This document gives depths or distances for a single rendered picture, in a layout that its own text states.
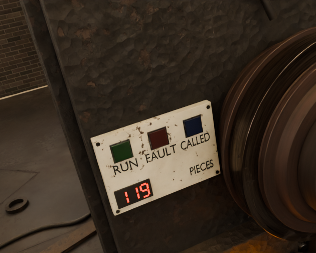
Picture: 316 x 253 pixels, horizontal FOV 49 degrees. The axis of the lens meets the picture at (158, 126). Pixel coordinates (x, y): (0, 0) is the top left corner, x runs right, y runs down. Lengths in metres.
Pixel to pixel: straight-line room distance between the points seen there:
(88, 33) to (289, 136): 0.40
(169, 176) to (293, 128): 0.28
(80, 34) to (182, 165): 0.35
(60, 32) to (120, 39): 0.11
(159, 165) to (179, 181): 0.07
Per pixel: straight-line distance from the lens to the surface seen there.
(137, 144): 0.70
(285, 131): 0.67
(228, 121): 0.69
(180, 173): 0.77
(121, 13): 0.66
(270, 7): 0.77
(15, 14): 6.59
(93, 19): 0.65
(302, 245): 1.09
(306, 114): 0.66
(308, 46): 0.68
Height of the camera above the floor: 1.51
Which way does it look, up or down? 24 degrees down
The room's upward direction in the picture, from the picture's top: 12 degrees counter-clockwise
